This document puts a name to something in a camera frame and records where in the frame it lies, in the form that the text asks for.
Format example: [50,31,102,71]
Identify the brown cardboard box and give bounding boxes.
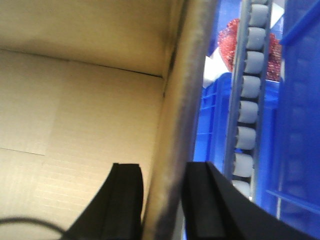
[0,0,217,240]

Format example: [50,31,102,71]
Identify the blue bin at right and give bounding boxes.
[267,0,320,238]

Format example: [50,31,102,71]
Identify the red mesh bag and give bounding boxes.
[217,18,282,82]

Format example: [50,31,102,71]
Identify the blue crate under rollers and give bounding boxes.
[192,73,280,217]

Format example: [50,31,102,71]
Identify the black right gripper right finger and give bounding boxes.
[181,162,312,240]

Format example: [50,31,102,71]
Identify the grey roller track right view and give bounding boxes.
[223,0,273,201]

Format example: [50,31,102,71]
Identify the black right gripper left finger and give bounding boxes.
[65,163,144,240]

